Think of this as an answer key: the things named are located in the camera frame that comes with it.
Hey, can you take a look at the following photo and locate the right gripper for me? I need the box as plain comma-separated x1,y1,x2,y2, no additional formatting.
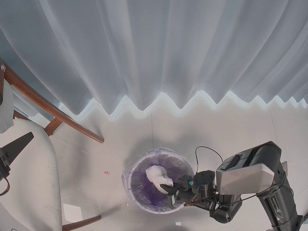
160,184,197,207

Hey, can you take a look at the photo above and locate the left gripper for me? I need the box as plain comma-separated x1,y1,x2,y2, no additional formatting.
0,132,34,181

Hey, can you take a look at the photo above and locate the white paper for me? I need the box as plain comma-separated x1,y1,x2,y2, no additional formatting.
145,165,174,192

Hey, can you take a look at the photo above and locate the purple plastic bag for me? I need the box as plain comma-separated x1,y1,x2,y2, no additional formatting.
121,147,195,215

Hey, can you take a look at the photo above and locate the white trash bin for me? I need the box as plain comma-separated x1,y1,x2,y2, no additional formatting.
125,151,195,215

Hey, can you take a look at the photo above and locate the white cushioned wooden chair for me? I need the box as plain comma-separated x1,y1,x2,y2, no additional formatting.
0,58,104,231

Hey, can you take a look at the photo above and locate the white curtain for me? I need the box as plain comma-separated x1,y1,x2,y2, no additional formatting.
0,0,308,116

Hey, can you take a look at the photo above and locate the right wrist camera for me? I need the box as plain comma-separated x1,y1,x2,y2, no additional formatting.
178,175,194,191

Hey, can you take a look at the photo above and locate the black cable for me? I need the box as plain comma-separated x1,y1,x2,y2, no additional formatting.
218,175,287,206
195,146,224,175

